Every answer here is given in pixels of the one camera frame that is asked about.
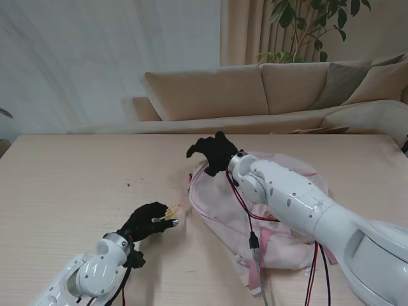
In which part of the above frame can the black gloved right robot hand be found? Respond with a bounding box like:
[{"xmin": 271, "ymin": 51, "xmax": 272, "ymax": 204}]
[{"xmin": 186, "ymin": 131, "xmax": 240, "ymax": 177}]

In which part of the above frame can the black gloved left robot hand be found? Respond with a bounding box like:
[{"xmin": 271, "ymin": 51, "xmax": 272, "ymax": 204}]
[{"xmin": 119, "ymin": 201, "xmax": 179, "ymax": 244}]

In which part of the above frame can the yellow backpack charm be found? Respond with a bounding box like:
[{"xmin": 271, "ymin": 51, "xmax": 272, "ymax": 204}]
[{"xmin": 150, "ymin": 203, "xmax": 183, "ymax": 223}]

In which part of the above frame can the pale pink backpack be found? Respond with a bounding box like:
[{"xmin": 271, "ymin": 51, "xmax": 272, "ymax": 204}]
[{"xmin": 186, "ymin": 152, "xmax": 339, "ymax": 300}]

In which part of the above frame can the beige fabric sofa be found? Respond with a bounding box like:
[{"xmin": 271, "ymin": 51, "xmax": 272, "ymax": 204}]
[{"xmin": 120, "ymin": 55, "xmax": 408, "ymax": 135}]

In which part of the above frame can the grey sofa cushion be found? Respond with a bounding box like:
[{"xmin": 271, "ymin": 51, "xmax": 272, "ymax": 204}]
[{"xmin": 310, "ymin": 62, "xmax": 405, "ymax": 111}]

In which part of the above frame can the white backdrop cloth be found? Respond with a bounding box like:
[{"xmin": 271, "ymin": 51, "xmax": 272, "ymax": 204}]
[{"xmin": 0, "ymin": 0, "xmax": 221, "ymax": 135}]

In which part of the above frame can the tall green leafy houseplant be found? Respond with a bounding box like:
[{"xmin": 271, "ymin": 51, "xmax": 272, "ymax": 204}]
[{"xmin": 256, "ymin": 0, "xmax": 372, "ymax": 64}]

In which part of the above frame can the beige loose sofa cushion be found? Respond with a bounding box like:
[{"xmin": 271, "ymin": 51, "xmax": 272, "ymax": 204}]
[{"xmin": 342, "ymin": 60, "xmax": 408, "ymax": 106}]

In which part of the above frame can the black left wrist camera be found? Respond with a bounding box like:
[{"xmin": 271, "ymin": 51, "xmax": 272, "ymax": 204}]
[{"xmin": 126, "ymin": 249, "xmax": 147, "ymax": 269}]

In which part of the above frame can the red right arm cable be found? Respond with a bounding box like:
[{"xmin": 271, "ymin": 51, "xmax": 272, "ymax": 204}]
[{"xmin": 224, "ymin": 170, "xmax": 320, "ymax": 306}]

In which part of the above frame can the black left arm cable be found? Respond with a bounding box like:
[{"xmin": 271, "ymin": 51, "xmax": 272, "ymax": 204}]
[{"xmin": 75, "ymin": 264, "xmax": 134, "ymax": 306}]

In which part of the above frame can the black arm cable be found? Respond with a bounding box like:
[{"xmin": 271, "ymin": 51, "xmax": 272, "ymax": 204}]
[
  {"xmin": 75, "ymin": 264, "xmax": 134, "ymax": 306},
  {"xmin": 226, "ymin": 173, "xmax": 270, "ymax": 306}
]

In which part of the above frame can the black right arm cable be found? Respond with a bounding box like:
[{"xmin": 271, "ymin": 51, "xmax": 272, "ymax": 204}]
[{"xmin": 226, "ymin": 173, "xmax": 270, "ymax": 306}]

